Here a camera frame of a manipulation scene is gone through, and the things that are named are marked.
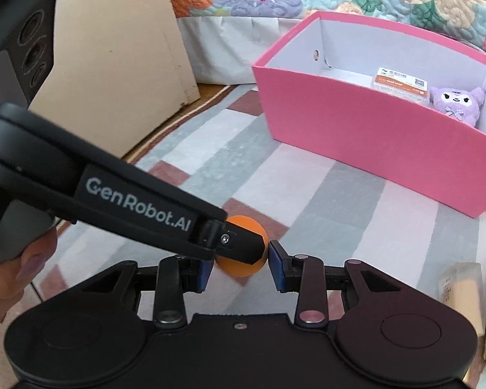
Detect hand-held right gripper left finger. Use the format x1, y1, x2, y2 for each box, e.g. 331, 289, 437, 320
79, 254, 216, 330

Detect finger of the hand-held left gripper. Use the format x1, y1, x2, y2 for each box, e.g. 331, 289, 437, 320
214, 219, 267, 266

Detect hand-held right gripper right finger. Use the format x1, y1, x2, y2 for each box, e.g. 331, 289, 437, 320
268, 240, 393, 329

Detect orange ball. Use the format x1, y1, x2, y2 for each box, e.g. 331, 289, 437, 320
214, 216, 269, 278

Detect pink storage box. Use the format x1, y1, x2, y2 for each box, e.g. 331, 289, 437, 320
252, 11, 486, 218

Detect clear dental floss box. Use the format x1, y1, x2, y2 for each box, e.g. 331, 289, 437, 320
373, 67, 430, 99

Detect person's left hand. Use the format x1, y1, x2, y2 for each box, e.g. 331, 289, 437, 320
0, 225, 59, 335

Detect striped rug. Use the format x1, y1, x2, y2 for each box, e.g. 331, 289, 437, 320
31, 84, 486, 389

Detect beige cabinet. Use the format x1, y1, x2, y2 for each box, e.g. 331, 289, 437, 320
28, 0, 202, 159

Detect cream packet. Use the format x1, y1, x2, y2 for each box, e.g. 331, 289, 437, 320
436, 262, 483, 338

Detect purple plush toy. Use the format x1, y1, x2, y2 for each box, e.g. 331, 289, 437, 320
429, 86, 486, 125

